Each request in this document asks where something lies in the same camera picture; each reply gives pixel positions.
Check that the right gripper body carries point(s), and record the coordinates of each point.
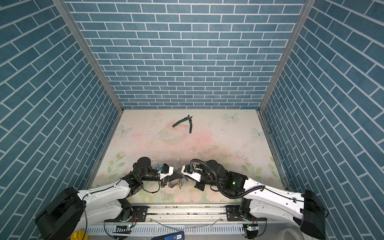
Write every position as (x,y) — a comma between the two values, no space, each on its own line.
(200,185)

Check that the white tape roll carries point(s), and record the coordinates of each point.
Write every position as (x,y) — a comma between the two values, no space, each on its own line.
(289,234)

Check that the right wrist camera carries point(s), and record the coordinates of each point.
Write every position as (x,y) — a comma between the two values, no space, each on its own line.
(189,172)

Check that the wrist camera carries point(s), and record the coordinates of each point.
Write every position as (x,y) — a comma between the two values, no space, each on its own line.
(165,171)
(189,172)

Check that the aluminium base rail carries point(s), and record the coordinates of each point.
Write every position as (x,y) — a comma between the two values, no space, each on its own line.
(178,214)

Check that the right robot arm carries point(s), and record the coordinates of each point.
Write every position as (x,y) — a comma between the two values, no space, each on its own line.
(305,210)

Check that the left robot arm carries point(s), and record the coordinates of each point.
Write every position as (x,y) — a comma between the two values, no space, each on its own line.
(72,210)

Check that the blue device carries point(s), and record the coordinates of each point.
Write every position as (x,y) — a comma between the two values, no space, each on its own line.
(171,236)

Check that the white cable duct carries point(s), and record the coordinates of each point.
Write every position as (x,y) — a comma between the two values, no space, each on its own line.
(155,230)

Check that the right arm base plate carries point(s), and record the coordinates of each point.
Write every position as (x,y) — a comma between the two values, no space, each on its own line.
(234,214)

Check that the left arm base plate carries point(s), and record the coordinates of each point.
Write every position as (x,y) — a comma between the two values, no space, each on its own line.
(137,214)

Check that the yellow tape roll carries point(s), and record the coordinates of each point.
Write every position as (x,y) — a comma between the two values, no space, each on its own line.
(79,235)

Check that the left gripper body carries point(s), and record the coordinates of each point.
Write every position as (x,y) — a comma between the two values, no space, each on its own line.
(163,184)

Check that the green handled pliers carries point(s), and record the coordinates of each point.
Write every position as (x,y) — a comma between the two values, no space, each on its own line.
(189,119)

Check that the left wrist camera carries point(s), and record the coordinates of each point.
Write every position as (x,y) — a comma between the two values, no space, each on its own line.
(165,171)

